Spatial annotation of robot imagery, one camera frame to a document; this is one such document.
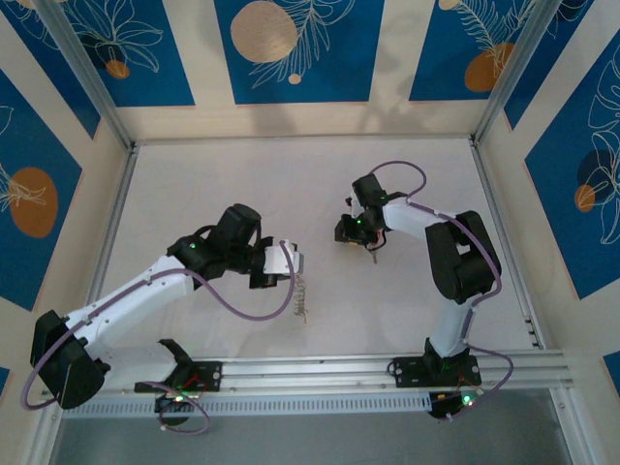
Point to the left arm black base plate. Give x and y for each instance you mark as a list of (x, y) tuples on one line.
[(210, 375)]

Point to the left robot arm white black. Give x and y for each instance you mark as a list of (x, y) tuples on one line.
[(135, 295)]

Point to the aluminium frame post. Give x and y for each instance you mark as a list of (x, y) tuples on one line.
[(87, 75), (518, 72)]

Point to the aluminium table side rail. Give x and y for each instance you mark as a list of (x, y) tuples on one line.
[(116, 213), (504, 232)]

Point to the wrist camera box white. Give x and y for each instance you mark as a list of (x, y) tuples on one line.
[(354, 206), (280, 257)]

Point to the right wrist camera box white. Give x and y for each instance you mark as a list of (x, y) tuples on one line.
[(354, 206)]

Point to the aluminium frame leg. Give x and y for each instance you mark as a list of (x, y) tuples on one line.
[(569, 431), (46, 436)]

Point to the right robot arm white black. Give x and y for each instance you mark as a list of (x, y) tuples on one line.
[(460, 257)]

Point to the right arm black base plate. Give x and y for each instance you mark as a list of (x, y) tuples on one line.
[(409, 372)]

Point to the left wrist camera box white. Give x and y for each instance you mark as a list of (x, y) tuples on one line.
[(280, 257)]

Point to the aluminium mounting rail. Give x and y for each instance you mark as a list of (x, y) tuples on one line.
[(310, 370)]

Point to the grey keyring with small rings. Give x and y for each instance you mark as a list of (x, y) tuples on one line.
[(301, 298)]

